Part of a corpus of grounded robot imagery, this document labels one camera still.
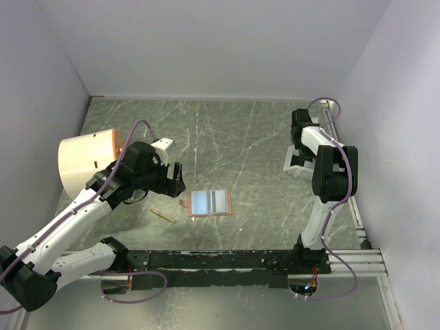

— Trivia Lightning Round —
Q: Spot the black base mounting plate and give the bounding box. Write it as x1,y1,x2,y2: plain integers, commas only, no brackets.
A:
107,249,331,289

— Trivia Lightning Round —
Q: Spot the white cylinder toy with studs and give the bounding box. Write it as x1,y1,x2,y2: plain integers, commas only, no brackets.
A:
58,129,124,199

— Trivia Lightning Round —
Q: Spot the white card storage box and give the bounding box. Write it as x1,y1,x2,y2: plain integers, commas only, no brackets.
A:
283,145,315,180

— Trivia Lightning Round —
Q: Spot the white magnetic stripe card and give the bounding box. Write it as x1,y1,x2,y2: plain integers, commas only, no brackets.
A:
207,190,218,214

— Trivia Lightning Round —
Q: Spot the brown leather card holder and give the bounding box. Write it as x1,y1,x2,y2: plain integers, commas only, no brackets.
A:
179,189,232,217

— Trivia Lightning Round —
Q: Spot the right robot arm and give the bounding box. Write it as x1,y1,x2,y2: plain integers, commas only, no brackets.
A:
291,109,358,274

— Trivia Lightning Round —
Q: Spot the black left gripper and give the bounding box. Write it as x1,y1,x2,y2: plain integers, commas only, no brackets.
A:
133,155,186,197

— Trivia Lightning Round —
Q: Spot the gold pencil stick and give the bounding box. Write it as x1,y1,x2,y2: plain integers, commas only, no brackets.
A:
150,208,176,223

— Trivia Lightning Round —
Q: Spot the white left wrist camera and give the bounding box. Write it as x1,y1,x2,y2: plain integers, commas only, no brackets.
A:
151,137,175,166

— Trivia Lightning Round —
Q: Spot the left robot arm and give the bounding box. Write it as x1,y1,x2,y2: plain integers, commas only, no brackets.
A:
1,138,186,311

